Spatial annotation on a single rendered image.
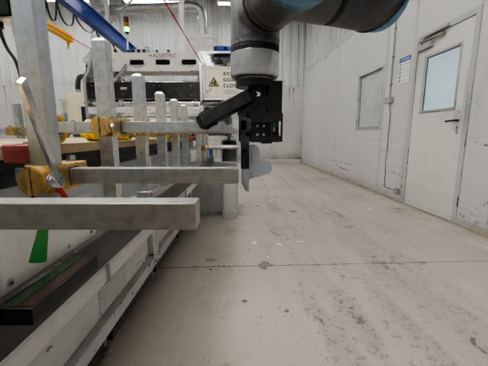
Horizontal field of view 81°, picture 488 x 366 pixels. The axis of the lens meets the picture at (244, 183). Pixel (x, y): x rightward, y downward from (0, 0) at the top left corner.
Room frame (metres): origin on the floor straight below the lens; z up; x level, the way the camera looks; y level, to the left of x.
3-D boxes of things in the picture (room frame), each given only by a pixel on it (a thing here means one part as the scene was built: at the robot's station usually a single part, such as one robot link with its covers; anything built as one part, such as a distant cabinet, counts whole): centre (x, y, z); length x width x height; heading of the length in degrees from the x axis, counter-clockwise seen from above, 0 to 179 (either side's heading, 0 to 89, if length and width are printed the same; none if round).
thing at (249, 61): (0.57, -0.02, 1.05); 0.10 x 0.09 x 0.05; 0
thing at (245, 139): (0.54, 0.00, 0.91); 0.05 x 0.02 x 0.09; 0
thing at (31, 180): (0.55, 0.37, 0.85); 0.14 x 0.06 x 0.05; 0
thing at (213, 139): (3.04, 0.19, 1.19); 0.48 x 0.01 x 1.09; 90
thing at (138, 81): (1.02, 0.36, 0.89); 0.04 x 0.04 x 0.48; 0
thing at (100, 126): (0.80, 0.36, 0.95); 0.14 x 0.06 x 0.05; 0
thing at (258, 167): (0.55, -0.02, 0.86); 0.06 x 0.03 x 0.09; 90
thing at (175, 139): (1.52, 0.36, 0.87); 0.04 x 0.04 x 0.48; 0
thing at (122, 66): (3.41, 0.90, 0.95); 1.65 x 0.70 x 1.90; 90
